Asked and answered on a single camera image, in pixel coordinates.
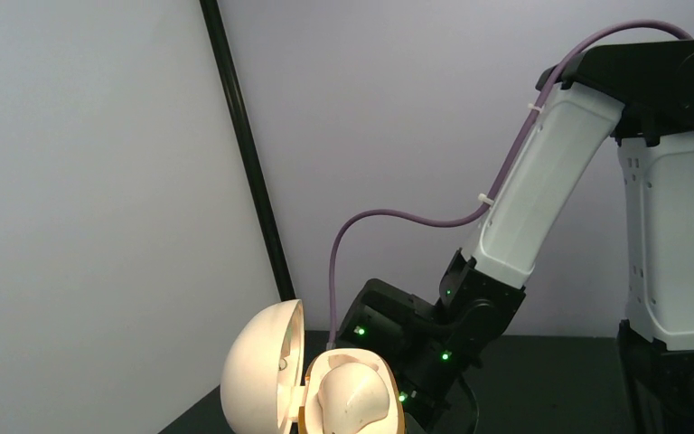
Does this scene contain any cream earbud charging case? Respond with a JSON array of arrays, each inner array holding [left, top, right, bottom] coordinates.
[[220, 299, 407, 433]]

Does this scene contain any white earbud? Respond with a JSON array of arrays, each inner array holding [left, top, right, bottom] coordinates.
[[318, 362, 391, 434]]

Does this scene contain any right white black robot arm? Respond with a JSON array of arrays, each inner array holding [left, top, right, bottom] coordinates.
[[329, 36, 694, 433]]

